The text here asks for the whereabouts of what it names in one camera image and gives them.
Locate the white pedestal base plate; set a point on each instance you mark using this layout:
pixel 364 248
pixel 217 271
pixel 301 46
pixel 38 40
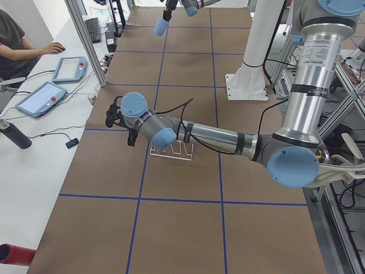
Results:
pixel 248 82

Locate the teach pendant tablet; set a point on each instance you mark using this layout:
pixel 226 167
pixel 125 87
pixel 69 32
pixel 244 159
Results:
pixel 70 70
pixel 41 100

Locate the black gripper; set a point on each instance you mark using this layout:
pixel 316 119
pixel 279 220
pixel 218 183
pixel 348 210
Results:
pixel 171 4
pixel 130 130

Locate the small black device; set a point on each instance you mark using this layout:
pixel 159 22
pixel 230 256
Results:
pixel 72 143

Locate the upper teach pendant tablet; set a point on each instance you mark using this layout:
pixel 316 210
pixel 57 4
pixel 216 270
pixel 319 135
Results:
pixel 70 70

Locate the person in dark shirt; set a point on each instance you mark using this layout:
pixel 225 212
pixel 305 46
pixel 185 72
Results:
pixel 18 55

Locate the light blue plastic cup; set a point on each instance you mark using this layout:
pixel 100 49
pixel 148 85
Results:
pixel 161 26

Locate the black keyboard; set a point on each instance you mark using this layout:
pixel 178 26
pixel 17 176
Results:
pixel 92 26

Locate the lower teach pendant tablet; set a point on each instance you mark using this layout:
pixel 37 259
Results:
pixel 41 100

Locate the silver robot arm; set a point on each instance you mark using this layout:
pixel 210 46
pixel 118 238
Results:
pixel 289 154
pixel 191 7

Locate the aluminium frame post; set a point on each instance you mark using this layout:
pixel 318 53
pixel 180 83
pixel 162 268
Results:
pixel 85 39

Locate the red cylinder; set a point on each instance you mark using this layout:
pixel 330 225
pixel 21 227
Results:
pixel 16 255

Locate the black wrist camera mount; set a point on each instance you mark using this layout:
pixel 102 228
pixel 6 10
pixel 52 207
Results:
pixel 114 115

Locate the white wire cup holder rack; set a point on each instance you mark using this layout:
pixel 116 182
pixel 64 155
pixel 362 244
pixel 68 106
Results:
pixel 177 150

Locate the black water bottle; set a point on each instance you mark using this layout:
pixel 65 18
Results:
pixel 15 135

